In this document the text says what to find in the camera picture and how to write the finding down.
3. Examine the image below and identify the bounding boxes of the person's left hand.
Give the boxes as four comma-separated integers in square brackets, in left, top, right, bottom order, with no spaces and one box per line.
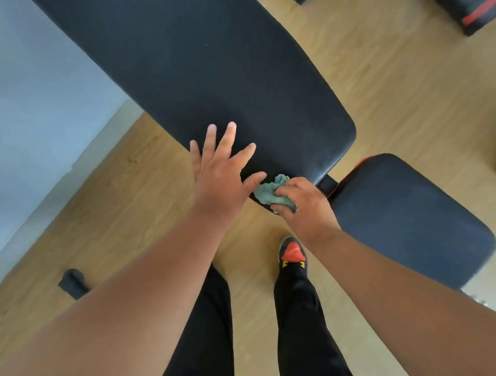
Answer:
[190,122,267,229]

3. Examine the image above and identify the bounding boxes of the person's right hand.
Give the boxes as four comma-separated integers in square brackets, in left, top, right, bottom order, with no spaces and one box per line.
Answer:
[270,177,342,250]

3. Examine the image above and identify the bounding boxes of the green cleaning cloth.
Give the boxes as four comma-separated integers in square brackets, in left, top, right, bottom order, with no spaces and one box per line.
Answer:
[253,174,297,213]

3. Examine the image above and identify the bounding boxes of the black weight bench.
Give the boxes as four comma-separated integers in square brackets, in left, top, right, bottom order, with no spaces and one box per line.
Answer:
[33,0,496,301]

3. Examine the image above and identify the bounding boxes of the person's right forearm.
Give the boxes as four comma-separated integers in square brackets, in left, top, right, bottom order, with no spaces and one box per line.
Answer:
[308,229,496,376]

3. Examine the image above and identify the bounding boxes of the person's left forearm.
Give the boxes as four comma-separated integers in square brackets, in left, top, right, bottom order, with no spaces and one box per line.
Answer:
[0,207,229,376]

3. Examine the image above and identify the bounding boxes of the person's right red black shoe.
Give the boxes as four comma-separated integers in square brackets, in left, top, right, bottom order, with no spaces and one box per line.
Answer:
[278,236,309,278]

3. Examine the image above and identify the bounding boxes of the person's black trousers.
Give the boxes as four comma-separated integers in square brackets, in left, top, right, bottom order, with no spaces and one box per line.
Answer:
[162,265,353,376]

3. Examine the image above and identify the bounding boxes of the black striped sit-up bench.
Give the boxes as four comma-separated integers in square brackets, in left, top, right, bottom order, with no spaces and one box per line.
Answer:
[433,0,496,37]

